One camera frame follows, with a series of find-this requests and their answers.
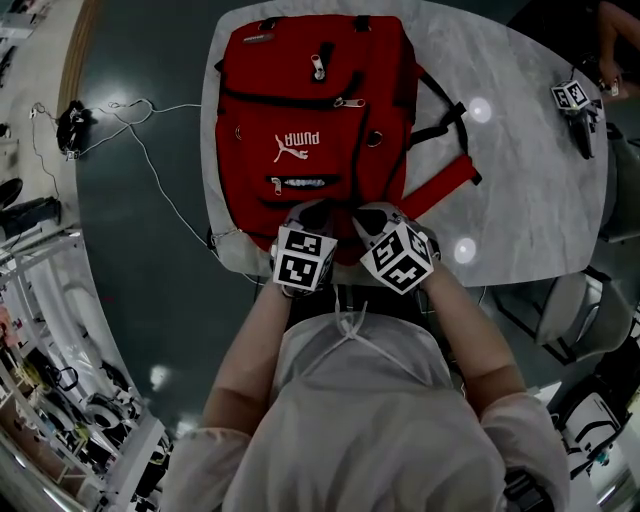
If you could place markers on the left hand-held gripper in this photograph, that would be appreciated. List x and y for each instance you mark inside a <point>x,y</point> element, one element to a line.
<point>300,265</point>

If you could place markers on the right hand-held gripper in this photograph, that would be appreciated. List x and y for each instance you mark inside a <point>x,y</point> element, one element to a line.
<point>400,260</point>

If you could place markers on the red backpack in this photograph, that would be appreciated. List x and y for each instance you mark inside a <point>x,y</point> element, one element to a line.
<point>310,125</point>

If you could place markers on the person's left forearm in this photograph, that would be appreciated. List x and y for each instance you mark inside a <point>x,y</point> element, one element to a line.
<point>250,360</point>

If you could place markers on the person's right forearm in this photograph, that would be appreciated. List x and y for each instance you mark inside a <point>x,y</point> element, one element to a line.
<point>475,340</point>

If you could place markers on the grey marble table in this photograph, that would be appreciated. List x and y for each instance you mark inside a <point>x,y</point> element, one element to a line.
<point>525,175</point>

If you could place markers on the person's white shirt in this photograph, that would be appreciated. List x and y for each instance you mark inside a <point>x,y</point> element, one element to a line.
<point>370,425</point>

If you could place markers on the spare hand-held gripper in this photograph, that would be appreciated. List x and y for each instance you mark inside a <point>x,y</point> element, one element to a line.
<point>575,107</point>

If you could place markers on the black gear pile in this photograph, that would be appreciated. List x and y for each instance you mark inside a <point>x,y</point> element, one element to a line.
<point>72,127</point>

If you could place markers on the white round device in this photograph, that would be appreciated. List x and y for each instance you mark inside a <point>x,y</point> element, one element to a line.
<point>105,415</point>

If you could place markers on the white metal shelf rack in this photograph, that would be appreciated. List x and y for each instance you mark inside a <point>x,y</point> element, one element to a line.
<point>55,360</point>

